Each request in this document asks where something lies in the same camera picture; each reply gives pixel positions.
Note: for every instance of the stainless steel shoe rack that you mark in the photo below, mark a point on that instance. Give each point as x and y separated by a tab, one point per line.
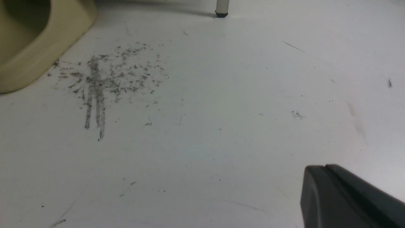
222	7

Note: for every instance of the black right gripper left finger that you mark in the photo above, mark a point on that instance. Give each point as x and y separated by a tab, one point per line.
328	202

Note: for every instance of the olive green slipper right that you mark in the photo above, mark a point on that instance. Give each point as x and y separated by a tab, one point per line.
34	34

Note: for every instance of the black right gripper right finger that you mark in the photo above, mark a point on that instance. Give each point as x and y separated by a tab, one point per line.
372	203

